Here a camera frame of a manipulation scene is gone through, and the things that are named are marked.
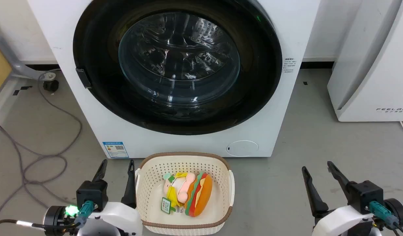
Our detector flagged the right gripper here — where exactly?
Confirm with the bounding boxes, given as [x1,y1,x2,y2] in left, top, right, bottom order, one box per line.
[301,161,384,236]

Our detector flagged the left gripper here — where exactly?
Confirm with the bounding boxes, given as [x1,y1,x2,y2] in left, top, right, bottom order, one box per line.
[76,160,143,236]

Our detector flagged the white washing machine body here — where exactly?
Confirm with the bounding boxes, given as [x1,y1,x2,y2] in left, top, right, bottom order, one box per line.
[27,0,321,159]

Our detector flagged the black round glass washer door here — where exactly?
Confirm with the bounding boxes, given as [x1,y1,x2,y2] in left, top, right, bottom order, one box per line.
[73,0,283,135]

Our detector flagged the blue energy label sticker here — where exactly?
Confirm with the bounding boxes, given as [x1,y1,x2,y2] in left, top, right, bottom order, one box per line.
[103,142,129,158]

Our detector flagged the cream perforated laundry basket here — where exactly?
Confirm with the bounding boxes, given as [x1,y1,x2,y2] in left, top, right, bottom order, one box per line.
[135,152,235,236]

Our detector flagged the green paper hang tag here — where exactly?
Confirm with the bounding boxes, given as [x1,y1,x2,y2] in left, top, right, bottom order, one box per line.
[161,197,173,214]

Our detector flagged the pink and yellow plush doll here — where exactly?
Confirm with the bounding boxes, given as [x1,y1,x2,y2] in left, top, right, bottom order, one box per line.
[163,172,197,209]

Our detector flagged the plush hamburger toy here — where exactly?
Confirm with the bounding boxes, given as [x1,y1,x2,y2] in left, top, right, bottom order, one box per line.
[184,172,213,217]

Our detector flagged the oval white filter cover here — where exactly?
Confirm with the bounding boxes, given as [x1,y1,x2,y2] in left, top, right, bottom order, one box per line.
[226,140,259,157]

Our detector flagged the white air purifier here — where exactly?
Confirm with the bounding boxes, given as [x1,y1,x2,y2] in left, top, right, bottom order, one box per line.
[327,0,403,122]

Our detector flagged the black caster wheel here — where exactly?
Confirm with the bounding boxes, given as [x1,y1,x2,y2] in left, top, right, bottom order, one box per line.
[41,72,60,92]

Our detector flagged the small white text label sticker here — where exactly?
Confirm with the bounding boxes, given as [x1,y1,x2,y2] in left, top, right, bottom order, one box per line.
[282,58,297,74]

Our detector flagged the grey metal furniture leg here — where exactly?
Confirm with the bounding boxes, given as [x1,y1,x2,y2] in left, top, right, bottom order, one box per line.
[0,35,47,80]

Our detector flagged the black cable with teal plug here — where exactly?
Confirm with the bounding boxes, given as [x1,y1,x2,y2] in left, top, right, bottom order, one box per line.
[369,201,403,236]
[0,201,95,232]

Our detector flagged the grey floor cable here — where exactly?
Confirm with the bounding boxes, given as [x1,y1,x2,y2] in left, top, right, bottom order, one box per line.
[0,70,83,226]

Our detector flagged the black door latch handle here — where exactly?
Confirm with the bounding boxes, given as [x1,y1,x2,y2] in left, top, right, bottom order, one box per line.
[76,68,92,89]

